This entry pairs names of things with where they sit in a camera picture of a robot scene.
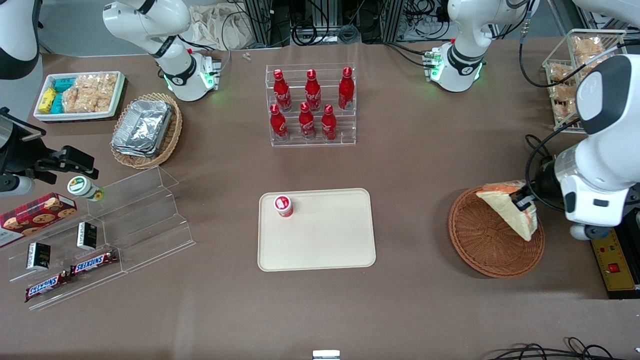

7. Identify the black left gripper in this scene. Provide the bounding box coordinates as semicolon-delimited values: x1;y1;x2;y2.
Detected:
511;160;564;212

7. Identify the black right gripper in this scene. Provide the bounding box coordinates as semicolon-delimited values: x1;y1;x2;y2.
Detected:
0;107;100;184

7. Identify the triangular sandwich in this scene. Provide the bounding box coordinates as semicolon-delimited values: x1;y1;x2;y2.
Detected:
475;180;539;242

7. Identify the white rectangular snack tray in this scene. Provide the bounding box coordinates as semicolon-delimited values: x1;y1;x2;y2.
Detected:
33;71;126;122

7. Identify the brown wicker basket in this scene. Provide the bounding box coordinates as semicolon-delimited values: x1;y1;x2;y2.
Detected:
448;186;546;279

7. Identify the light wicker oval basket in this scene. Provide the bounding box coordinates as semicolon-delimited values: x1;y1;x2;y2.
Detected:
110;92;183;171

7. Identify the beige plastic tray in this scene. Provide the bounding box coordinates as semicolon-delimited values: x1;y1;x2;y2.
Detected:
257;188;377;272

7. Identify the green lid white cup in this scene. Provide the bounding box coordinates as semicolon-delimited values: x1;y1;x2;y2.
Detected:
67;176;105;202

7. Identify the red tartan cookie box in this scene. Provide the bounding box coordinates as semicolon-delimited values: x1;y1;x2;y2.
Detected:
0;192;78;248

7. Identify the yellow snack pack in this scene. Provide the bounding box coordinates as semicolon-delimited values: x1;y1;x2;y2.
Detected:
38;87;58;115

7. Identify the small black box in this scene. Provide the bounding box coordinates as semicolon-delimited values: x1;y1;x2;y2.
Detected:
76;222;98;251
26;242;51;271

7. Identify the silver foil container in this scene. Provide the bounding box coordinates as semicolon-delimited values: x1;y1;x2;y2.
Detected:
111;99;173;158

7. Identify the clear acrylic stepped shelf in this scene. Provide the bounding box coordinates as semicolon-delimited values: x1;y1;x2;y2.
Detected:
7;166;196;312

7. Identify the snickers chocolate bar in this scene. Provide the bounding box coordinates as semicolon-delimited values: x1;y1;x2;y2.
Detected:
70;250;119;277
25;270;72;303

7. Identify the yellow emergency stop control box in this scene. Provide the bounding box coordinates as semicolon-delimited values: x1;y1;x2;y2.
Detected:
590;234;640;300

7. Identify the clear acrylic bottle rack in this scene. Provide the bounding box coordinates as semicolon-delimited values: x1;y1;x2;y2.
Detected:
265;62;357;148

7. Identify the beige cloth bag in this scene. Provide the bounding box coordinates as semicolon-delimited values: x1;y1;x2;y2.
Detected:
187;5;253;51

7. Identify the red cola bottle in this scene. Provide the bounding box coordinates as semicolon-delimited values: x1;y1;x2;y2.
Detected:
269;104;289;142
305;69;322;112
338;66;355;111
298;102;316;140
272;69;293;112
320;104;338;141

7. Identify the red lid yogurt cup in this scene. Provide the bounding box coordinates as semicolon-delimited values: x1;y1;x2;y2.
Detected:
273;195;294;219

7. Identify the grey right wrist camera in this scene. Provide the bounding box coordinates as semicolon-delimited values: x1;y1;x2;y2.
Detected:
0;174;36;197

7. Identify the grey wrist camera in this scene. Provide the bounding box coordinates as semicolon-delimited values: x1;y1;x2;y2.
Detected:
570;224;610;242
0;174;36;197

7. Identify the black looped table cable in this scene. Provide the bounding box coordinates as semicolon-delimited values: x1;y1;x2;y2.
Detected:
525;134;557;166

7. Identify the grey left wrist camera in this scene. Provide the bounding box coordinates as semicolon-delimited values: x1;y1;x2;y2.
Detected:
570;224;610;242

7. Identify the white wire rack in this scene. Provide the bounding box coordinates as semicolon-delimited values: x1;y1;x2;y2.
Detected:
542;29;628;134

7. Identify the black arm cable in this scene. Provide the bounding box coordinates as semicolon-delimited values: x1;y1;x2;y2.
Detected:
518;0;640;213

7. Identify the black cable bundle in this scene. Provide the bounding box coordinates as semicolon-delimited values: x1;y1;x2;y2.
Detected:
492;337;640;360

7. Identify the background black cable tangle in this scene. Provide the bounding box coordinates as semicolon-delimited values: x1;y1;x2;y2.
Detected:
225;0;451;47

